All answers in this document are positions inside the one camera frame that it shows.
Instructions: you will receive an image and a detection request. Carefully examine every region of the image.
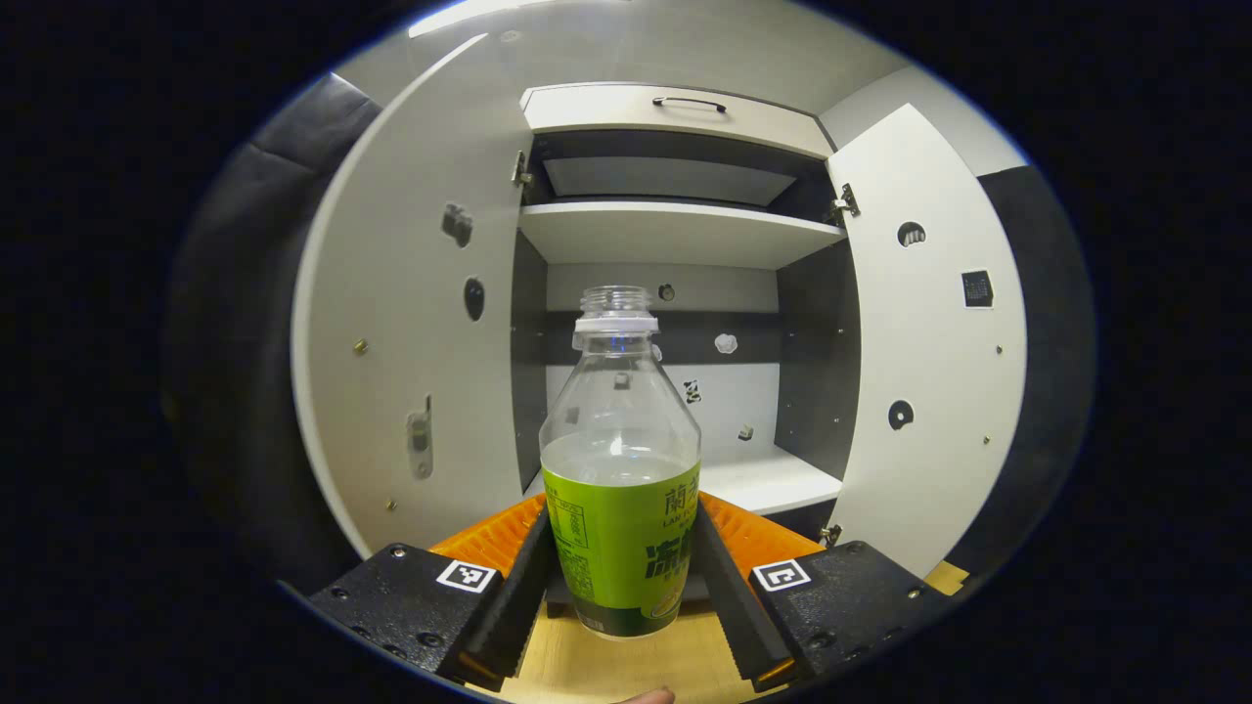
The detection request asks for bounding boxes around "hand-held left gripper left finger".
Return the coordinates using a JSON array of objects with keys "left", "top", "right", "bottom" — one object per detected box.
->
[{"left": 306, "top": 493, "right": 557, "bottom": 693}]

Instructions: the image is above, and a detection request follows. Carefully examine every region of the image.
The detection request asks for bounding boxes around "ceiling light panel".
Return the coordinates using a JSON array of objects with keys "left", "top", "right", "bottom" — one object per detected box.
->
[{"left": 407, "top": 0, "right": 559, "bottom": 40}]

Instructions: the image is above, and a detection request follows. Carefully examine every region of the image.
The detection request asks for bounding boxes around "clear bottle with green label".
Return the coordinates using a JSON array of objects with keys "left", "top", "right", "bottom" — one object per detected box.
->
[{"left": 539, "top": 285, "right": 702, "bottom": 640}]

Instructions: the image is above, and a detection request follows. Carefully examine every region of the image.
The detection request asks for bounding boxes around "white cabinet shelf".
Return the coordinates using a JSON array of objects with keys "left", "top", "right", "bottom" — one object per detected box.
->
[{"left": 518, "top": 200, "right": 847, "bottom": 271}]

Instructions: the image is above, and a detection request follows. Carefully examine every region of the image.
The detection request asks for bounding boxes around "black backdrop cloth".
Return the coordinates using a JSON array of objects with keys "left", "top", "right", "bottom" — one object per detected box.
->
[
  {"left": 944, "top": 164, "right": 1096, "bottom": 578},
  {"left": 166, "top": 73, "right": 384, "bottom": 588}
]

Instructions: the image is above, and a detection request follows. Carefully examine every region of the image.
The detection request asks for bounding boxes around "white cabinet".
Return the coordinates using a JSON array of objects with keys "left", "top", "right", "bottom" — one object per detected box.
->
[{"left": 509, "top": 82, "right": 862, "bottom": 529}]

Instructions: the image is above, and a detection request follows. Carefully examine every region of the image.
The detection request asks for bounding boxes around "white cabinet door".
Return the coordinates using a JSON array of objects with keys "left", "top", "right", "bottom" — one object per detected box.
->
[
  {"left": 291, "top": 34, "right": 534, "bottom": 558},
  {"left": 825, "top": 103, "right": 1029, "bottom": 580}
]

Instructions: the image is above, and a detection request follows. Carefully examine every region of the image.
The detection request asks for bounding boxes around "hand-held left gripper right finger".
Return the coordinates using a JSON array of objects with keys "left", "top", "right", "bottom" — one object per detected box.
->
[{"left": 691, "top": 491, "right": 958, "bottom": 693}]

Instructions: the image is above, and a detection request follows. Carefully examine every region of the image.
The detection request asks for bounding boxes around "white drawer front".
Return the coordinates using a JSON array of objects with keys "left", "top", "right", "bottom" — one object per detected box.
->
[{"left": 519, "top": 83, "right": 835, "bottom": 160}]

